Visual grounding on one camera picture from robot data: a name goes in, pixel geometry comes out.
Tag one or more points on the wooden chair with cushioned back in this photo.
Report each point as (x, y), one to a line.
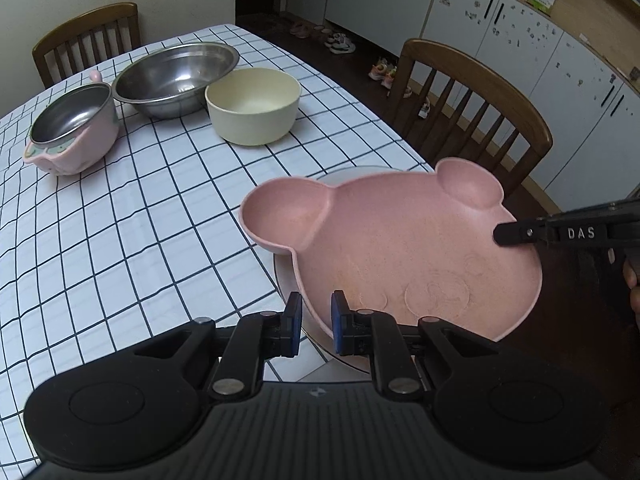
(85, 17)

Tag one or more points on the large stainless steel bowl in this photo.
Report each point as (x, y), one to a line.
(175, 75)

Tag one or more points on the grey sneaker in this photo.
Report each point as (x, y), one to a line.
(334, 38)
(344, 46)

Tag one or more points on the colourful child shoe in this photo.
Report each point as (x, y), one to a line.
(391, 76)
(423, 110)
(377, 69)

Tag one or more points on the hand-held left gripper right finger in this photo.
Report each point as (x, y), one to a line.
(340, 325)

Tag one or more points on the large white plate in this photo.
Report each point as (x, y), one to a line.
(312, 340)

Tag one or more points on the cream round bowl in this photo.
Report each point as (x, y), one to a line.
(250, 120)

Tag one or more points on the black-checked white tablecloth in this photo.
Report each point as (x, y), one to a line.
(150, 210)

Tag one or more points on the pink pot-shaped steel bowl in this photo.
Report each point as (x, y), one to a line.
(70, 120)

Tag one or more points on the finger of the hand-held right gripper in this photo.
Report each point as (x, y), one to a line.
(520, 234)

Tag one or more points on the wooden slat-back chair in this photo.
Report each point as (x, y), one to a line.
(475, 65)

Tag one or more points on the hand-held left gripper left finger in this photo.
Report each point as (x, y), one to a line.
(295, 325)

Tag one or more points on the pink bear-shaped plate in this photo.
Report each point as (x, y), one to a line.
(400, 240)

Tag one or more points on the person's right hand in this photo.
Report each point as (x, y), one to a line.
(634, 280)

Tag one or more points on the pink slipper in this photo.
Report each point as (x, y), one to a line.
(297, 27)
(306, 32)

